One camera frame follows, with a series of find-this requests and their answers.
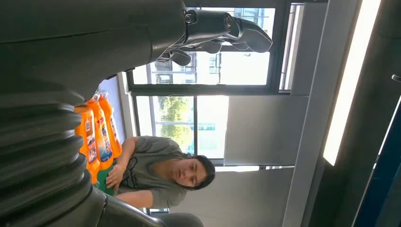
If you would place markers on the orange detergent bottle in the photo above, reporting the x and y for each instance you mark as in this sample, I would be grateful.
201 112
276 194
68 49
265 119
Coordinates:
89 141
114 131
103 141

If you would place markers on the long ceiling light strip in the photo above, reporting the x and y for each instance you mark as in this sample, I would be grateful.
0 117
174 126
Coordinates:
347 94

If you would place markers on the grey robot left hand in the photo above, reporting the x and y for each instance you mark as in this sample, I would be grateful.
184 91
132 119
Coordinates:
78 40

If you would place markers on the person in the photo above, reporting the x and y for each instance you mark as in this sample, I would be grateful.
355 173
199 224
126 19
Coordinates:
150 163

